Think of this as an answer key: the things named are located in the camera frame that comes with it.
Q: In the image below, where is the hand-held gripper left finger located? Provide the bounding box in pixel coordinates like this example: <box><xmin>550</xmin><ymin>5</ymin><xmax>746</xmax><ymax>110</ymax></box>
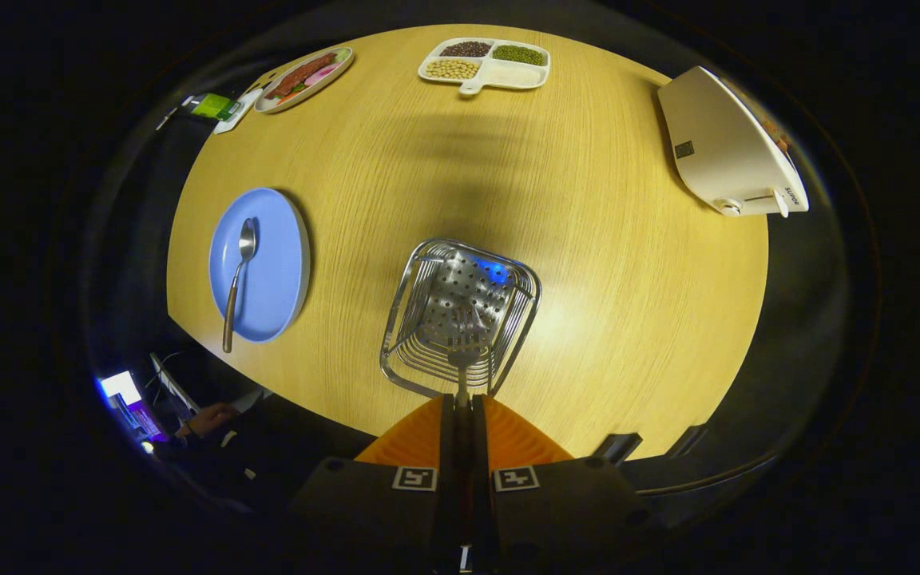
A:
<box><xmin>288</xmin><ymin>395</ymin><xmax>466</xmax><ymax>575</ymax></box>

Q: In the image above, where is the white divided dish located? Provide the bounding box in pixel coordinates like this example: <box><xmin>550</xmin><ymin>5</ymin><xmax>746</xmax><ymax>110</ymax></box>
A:
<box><xmin>418</xmin><ymin>37</ymin><xmax>551</xmax><ymax>97</ymax></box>

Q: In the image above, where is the brown-handled metal fork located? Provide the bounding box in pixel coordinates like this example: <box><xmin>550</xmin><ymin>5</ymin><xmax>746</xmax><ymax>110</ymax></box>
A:
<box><xmin>446</xmin><ymin>307</ymin><xmax>489</xmax><ymax>400</ymax></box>

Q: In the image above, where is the heap of yellow soybeans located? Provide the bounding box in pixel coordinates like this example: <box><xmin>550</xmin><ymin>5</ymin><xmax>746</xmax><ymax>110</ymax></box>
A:
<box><xmin>425</xmin><ymin>59</ymin><xmax>481</xmax><ymax>81</ymax></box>

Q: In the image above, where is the heap of green beans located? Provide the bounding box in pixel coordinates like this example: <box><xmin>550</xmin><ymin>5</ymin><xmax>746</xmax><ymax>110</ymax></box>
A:
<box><xmin>493</xmin><ymin>45</ymin><xmax>546</xmax><ymax>66</ymax></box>

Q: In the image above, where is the lit laptop screen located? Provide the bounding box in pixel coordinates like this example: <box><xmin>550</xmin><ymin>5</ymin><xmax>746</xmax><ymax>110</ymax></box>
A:
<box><xmin>99</xmin><ymin>370</ymin><xmax>169</xmax><ymax>444</ymax></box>

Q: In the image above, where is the green plastic bottle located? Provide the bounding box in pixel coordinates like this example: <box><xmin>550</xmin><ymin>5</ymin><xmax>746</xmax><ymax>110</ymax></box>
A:
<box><xmin>188</xmin><ymin>92</ymin><xmax>241</xmax><ymax>122</ymax></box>

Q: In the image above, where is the white toaster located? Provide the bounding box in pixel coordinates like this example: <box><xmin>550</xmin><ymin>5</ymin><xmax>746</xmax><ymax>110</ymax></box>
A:
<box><xmin>657</xmin><ymin>65</ymin><xmax>811</xmax><ymax>218</ymax></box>

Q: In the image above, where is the blue round plate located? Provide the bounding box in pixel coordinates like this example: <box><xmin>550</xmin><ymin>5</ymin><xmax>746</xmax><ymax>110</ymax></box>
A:
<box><xmin>208</xmin><ymin>187</ymin><xmax>311</xmax><ymax>344</ymax></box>

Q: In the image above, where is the brown-handled metal spoon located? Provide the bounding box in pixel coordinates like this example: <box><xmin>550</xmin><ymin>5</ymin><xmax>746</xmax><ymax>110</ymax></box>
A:
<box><xmin>221</xmin><ymin>217</ymin><xmax>259</xmax><ymax>355</ymax></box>

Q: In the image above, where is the white oval food plate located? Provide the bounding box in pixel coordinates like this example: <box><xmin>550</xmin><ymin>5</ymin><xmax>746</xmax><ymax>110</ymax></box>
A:
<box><xmin>255</xmin><ymin>46</ymin><xmax>355</xmax><ymax>114</ymax></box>

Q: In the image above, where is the perforated metal drain tray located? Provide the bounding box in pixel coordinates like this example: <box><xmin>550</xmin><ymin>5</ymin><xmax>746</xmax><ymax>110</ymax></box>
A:
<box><xmin>379</xmin><ymin>237</ymin><xmax>542</xmax><ymax>399</ymax></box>

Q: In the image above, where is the black chair backrest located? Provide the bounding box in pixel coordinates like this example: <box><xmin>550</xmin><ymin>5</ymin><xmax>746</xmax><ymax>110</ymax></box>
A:
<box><xmin>665</xmin><ymin>423</ymin><xmax>708</xmax><ymax>458</ymax></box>
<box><xmin>592</xmin><ymin>432</ymin><xmax>644</xmax><ymax>466</ymax></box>

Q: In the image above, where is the white square coaster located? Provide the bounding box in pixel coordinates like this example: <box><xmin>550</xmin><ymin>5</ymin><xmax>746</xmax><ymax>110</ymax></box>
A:
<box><xmin>212</xmin><ymin>88</ymin><xmax>264</xmax><ymax>135</ymax></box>

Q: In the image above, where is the grey keyboard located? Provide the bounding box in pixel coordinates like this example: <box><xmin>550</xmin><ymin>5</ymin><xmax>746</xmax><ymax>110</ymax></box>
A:
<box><xmin>149</xmin><ymin>351</ymin><xmax>201</xmax><ymax>416</ymax></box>

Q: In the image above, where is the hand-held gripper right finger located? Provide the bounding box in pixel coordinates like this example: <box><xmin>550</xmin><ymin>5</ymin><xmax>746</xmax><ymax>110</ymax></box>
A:
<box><xmin>466</xmin><ymin>394</ymin><xmax>654</xmax><ymax>575</ymax></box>

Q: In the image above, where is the brown toy steak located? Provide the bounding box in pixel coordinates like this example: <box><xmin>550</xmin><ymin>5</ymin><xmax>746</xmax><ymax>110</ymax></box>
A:
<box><xmin>267</xmin><ymin>54</ymin><xmax>339</xmax><ymax>98</ymax></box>

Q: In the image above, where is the brown toast slice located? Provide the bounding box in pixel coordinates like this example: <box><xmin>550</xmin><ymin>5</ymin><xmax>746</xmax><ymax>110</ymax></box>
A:
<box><xmin>755</xmin><ymin>112</ymin><xmax>790</xmax><ymax>157</ymax></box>

